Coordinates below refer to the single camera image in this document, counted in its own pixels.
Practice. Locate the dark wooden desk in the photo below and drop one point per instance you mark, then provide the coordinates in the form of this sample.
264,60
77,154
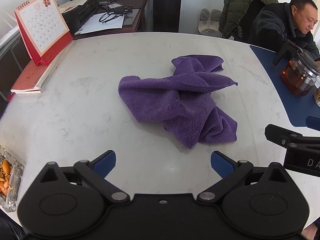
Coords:
136,17

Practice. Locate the glass ashtray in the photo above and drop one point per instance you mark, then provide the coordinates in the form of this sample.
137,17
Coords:
13,182

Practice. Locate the glass teapot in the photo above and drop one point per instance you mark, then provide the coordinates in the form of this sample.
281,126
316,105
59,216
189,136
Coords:
297,75

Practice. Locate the red book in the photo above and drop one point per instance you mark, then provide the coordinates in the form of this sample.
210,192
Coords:
30,77

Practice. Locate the black water dispenser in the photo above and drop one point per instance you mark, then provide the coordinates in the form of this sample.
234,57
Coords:
165,15

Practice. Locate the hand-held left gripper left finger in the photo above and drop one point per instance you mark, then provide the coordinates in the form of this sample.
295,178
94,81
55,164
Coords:
105,163

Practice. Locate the dark tablet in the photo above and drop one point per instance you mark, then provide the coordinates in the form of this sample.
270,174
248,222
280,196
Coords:
131,17

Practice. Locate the orange peel scraps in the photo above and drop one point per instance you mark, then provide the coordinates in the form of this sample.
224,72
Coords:
5,175

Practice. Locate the black printer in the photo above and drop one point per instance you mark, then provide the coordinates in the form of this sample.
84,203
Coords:
80,15

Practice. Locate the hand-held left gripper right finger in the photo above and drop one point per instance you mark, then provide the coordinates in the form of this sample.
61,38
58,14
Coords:
221,165

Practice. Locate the grey plush slipper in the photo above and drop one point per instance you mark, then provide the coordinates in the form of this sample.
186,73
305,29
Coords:
203,17
217,20

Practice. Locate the person's dark jacket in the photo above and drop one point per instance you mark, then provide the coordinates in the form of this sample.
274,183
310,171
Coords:
7,227

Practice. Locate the purple towel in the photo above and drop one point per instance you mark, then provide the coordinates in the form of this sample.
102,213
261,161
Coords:
175,100

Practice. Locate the printed ceramic cup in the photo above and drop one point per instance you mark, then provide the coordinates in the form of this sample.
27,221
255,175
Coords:
317,97

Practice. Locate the white paper sheet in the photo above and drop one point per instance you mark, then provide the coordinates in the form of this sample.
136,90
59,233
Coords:
110,25

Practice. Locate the red desk calendar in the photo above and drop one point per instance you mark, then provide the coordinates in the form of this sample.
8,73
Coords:
42,22

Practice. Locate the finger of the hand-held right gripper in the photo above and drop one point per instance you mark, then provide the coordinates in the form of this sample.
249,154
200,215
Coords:
277,135
313,123

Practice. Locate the green padded jacket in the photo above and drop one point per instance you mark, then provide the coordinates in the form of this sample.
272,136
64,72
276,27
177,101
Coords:
240,2

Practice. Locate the black case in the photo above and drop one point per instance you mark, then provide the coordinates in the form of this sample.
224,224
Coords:
12,65

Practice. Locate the blue table mat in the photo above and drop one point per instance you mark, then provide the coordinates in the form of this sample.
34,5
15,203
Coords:
275,80

